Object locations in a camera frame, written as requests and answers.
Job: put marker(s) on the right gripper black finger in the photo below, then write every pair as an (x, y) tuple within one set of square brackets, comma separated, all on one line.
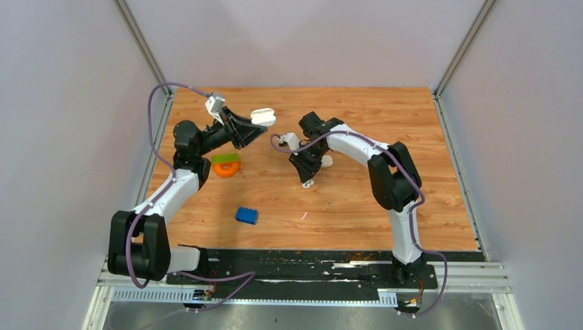
[(310, 172), (303, 170)]

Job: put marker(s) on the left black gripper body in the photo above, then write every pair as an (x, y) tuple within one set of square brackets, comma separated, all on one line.
[(229, 120)]

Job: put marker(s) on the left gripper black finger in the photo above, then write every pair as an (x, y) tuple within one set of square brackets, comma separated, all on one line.
[(234, 121), (248, 134)]

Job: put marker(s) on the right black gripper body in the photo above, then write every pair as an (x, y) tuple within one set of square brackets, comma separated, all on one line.
[(309, 156)]

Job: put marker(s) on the white eartips cluster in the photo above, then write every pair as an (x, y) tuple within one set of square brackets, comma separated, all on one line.
[(308, 183)]

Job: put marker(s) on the white oval pill case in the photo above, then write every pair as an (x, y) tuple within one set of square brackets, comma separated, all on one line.
[(265, 117)]

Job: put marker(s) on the white earbud charging case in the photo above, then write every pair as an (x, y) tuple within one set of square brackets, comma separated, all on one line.
[(326, 161)]

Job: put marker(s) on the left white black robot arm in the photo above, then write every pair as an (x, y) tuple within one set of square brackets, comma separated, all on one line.
[(138, 244)]

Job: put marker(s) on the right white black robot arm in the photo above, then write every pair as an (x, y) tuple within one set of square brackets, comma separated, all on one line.
[(395, 181)]

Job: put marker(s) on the green toy block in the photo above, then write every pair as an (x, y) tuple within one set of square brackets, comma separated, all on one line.
[(225, 158)]

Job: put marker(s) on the blue toy brick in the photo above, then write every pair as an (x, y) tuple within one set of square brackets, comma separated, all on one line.
[(247, 215)]

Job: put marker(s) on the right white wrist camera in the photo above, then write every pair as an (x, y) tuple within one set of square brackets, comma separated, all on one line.
[(289, 141)]

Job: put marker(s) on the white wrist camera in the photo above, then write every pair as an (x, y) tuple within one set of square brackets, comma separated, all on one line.
[(289, 141), (214, 105)]

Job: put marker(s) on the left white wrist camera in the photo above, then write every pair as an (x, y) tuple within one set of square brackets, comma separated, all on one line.
[(214, 105)]

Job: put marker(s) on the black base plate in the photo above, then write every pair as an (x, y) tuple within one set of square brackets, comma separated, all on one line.
[(312, 275)]

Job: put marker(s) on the aluminium rail frame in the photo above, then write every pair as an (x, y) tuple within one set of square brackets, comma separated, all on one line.
[(470, 296)]

